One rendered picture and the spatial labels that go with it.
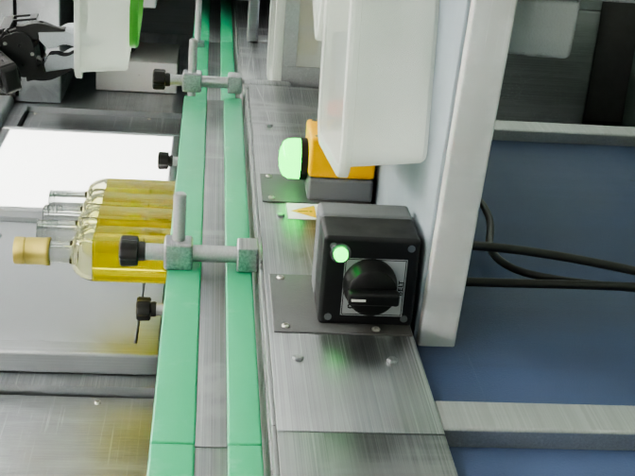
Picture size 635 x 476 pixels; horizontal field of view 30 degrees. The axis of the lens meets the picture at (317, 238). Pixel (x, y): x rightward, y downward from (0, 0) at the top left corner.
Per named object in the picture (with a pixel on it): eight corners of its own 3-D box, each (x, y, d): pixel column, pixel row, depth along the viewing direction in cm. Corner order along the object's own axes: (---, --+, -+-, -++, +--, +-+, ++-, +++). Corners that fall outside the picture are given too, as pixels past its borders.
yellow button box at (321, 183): (368, 180, 132) (301, 178, 131) (374, 116, 129) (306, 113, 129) (376, 203, 126) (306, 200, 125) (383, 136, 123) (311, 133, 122)
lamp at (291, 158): (303, 171, 130) (276, 170, 130) (306, 132, 128) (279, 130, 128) (306, 186, 126) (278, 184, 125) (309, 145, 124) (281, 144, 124)
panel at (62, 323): (180, 147, 232) (3, 139, 229) (180, 132, 231) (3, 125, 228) (159, 376, 150) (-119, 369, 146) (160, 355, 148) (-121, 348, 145)
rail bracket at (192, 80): (237, 152, 173) (151, 148, 172) (243, 39, 166) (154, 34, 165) (238, 159, 170) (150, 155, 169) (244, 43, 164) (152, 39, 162)
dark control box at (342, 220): (403, 286, 107) (310, 283, 106) (412, 204, 104) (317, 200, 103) (417, 329, 99) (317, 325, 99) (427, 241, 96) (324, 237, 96)
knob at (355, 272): (393, 308, 99) (399, 327, 96) (339, 306, 98) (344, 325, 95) (399, 259, 97) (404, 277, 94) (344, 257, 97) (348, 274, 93)
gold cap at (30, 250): (52, 232, 147) (16, 231, 147) (48, 242, 144) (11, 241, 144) (52, 260, 148) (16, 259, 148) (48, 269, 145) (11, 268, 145)
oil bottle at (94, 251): (242, 269, 152) (73, 263, 150) (244, 229, 150) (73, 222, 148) (242, 288, 147) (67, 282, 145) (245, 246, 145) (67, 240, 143)
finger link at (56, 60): (105, 34, 183) (45, 38, 183) (101, 48, 178) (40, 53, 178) (108, 53, 185) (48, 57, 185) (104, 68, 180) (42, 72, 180)
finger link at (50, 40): (101, 12, 181) (41, 18, 181) (97, 26, 176) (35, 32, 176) (105, 31, 183) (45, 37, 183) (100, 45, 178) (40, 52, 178)
